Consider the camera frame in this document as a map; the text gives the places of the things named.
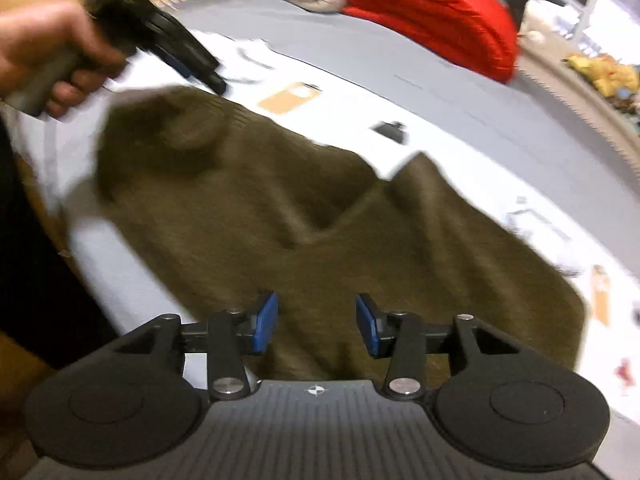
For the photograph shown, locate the person's left hand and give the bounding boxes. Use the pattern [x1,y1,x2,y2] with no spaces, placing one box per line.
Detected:
[0,2,128,118]

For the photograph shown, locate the yellow plush toy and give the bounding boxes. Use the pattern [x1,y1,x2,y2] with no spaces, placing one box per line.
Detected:
[565,52,640,98]

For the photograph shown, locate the person's dark clothing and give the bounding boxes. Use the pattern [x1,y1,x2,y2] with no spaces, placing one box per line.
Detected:
[0,110,118,366]

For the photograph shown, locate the white printed sheet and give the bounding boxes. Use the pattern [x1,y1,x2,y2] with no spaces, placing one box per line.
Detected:
[0,30,640,426]

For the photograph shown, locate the red folded quilt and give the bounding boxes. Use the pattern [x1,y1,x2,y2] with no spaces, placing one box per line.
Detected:
[342,0,521,85]

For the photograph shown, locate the grey bed sheet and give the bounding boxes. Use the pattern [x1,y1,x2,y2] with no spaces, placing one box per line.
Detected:
[150,0,640,241]

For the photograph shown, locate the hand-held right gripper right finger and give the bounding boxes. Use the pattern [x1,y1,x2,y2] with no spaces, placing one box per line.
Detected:
[354,294,538,401]

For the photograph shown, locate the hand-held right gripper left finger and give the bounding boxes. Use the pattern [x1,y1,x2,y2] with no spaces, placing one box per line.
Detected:
[117,291,281,402]

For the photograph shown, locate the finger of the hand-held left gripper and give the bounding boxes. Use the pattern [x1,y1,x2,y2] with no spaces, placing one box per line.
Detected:
[150,10,228,96]

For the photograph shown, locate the olive brown knitted sweater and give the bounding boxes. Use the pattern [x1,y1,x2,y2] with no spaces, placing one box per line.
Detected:
[95,85,588,383]

